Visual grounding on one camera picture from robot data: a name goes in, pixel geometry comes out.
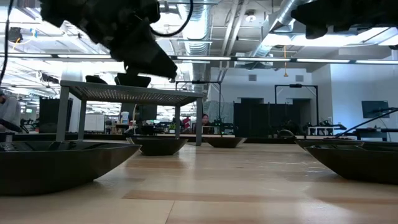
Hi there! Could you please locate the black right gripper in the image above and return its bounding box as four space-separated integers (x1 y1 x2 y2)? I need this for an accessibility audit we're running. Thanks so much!
291 0 398 40

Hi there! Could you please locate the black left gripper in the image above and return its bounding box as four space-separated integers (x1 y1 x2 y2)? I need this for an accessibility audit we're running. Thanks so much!
90 0 178 79

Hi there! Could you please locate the black leaf-shaped mini plate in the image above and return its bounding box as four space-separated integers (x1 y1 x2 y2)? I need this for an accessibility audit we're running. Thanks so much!
0 141 142 196
126 136 190 157

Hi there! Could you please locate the black rounded mini plate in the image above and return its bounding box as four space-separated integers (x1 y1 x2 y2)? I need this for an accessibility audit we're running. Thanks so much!
203 136 248 149
294 139 365 149

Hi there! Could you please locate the black diamond-shaped mini plate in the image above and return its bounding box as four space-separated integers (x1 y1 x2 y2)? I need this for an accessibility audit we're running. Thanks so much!
305 144 398 185

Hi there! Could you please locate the grey perforated metal shelf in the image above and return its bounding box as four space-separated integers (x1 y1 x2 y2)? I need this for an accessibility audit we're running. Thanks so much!
55 80 205 146

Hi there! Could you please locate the white cabinet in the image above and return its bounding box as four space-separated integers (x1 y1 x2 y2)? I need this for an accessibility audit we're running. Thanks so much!
84 113 106 130

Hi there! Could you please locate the black cabinet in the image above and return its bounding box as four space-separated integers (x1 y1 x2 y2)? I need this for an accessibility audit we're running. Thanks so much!
39 98 74 127

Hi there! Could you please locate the white rack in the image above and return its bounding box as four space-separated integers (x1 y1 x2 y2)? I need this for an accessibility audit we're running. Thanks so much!
307 125 338 136

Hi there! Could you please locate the black table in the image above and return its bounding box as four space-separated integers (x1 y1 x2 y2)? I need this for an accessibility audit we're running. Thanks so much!
353 127 398 141

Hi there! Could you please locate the black gantry frame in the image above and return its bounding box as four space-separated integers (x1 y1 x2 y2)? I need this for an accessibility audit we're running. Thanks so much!
175 80 222 121
274 83 320 125

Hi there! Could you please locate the silver spiral ventilation duct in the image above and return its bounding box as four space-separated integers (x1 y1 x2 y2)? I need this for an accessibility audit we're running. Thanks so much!
248 0 308 58
177 0 215 94

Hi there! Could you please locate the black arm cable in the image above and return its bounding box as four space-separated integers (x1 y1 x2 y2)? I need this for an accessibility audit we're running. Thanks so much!
150 0 194 38

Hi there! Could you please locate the yellow hanging cord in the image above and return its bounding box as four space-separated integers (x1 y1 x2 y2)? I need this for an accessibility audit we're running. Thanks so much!
282 45 289 78

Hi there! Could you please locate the black wall screen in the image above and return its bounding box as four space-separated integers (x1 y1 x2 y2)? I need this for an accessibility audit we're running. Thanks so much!
361 100 390 119

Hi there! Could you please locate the black partition wall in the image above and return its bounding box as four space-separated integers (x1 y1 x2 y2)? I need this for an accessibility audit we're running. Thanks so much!
233 98 312 136

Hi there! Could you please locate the black ceiling cord reel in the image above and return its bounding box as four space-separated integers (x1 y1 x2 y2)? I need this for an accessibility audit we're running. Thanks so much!
5 26 24 44

